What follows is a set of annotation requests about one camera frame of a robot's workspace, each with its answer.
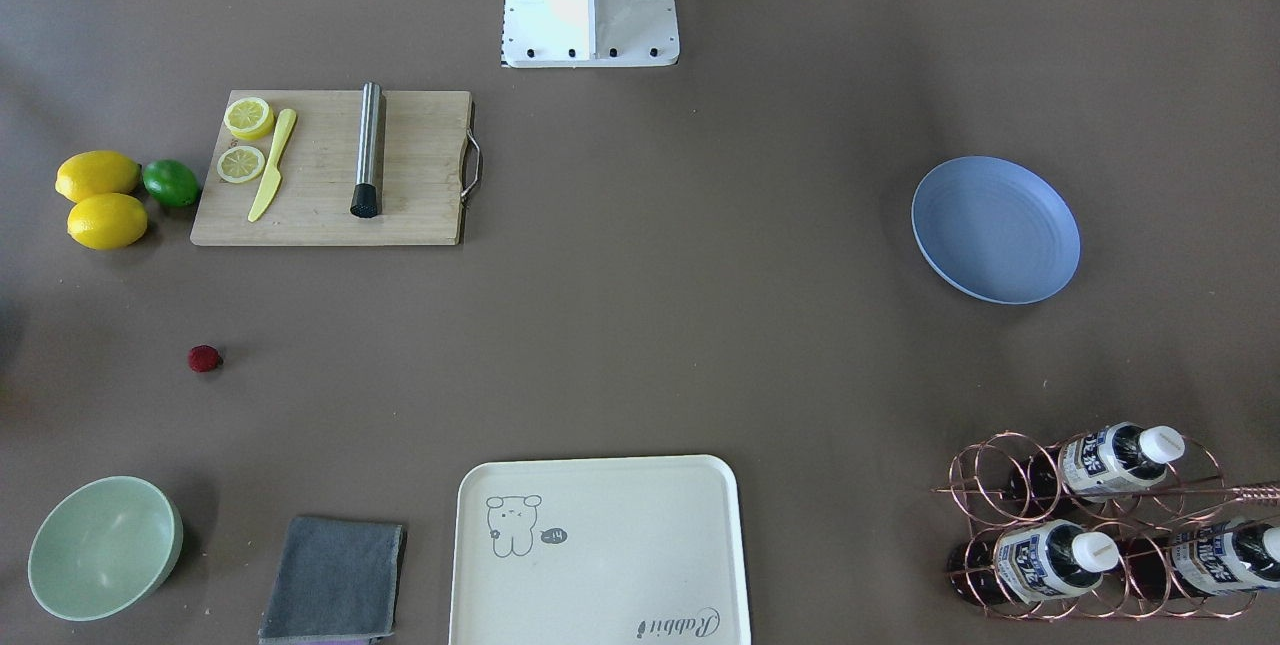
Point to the red strawberry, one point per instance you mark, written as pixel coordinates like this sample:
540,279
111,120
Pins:
203,358

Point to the blue plate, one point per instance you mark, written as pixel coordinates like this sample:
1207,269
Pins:
995,230

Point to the wooden cutting board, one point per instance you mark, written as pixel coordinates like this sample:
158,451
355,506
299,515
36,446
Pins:
422,176

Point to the cream rabbit tray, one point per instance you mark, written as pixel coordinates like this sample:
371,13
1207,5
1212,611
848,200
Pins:
632,550

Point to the steel muddler black tip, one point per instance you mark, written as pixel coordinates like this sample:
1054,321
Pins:
366,198

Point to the yellow plastic knife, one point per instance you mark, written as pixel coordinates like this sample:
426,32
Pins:
271,177

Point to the lemon slice half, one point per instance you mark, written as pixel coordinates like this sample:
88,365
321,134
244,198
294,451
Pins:
240,164

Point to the grey folded cloth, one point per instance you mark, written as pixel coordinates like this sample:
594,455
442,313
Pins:
336,583

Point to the lemon half near board edge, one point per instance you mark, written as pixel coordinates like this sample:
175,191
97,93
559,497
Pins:
249,118

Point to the green lime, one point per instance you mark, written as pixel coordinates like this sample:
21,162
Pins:
170,183

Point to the tea bottle lower middle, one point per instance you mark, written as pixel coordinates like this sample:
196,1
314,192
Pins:
1055,560

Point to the tea bottle top of rack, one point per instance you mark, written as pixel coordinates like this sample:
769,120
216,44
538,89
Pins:
1120,459

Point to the whole yellow lemon lower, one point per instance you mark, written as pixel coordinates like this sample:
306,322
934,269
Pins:
107,221

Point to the whole yellow lemon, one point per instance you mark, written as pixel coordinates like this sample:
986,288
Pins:
96,172
107,221

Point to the whole yellow lemon upper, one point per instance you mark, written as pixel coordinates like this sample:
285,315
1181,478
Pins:
96,172

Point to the light green bowl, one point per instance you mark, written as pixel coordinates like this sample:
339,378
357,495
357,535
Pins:
104,547

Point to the tea bottle lower outer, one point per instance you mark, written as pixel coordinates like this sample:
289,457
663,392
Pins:
1234,556

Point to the copper wire bottle rack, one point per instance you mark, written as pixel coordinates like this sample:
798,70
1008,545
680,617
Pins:
1126,522

